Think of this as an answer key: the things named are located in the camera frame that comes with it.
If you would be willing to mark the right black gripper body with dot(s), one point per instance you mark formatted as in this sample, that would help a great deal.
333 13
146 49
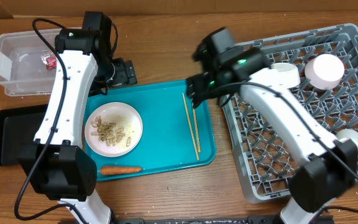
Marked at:
204 89

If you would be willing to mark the peanut shells pile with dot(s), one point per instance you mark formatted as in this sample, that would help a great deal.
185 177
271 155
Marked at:
110 132

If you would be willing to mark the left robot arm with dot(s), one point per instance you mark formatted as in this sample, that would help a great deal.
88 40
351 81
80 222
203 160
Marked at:
54 162

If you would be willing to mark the teal serving tray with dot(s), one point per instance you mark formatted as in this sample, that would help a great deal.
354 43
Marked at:
166 142

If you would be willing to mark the pink bowl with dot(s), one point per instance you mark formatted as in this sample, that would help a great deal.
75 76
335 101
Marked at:
325 71

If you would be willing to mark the red snack wrapper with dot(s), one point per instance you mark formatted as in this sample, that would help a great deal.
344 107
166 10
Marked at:
49 59

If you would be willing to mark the black plastic tray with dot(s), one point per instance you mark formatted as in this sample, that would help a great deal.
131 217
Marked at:
17 128

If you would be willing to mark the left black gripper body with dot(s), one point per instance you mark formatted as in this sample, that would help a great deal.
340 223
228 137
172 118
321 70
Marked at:
122 75

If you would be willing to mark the white paper cup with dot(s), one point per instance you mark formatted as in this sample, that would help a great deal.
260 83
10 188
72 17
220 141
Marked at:
345 134

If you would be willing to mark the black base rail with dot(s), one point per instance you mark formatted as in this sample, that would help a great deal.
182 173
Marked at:
264 219

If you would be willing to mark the grey dishwasher rack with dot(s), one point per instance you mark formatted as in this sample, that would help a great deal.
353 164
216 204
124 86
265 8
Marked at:
263 164

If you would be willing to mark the pink plate with food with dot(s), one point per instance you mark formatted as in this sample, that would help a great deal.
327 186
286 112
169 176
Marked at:
106 112

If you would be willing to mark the orange carrot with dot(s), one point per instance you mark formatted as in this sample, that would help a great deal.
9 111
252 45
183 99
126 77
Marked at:
118 170

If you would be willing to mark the rice pile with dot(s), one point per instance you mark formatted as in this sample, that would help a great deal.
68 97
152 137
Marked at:
123 126

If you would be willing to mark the clear plastic bin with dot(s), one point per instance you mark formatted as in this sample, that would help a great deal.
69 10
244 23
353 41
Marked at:
22 71

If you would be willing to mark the white bowl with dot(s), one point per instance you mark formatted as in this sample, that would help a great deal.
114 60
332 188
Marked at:
288 74

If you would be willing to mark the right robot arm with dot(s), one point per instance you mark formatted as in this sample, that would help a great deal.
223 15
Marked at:
326 165

